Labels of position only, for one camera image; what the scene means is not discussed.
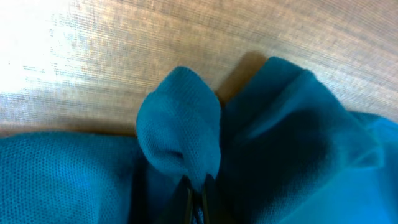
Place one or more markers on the blue t-shirt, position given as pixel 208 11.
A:
pixel 283 150

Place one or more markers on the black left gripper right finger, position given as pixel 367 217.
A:
pixel 214 210

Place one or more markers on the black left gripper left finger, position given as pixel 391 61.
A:
pixel 178 209

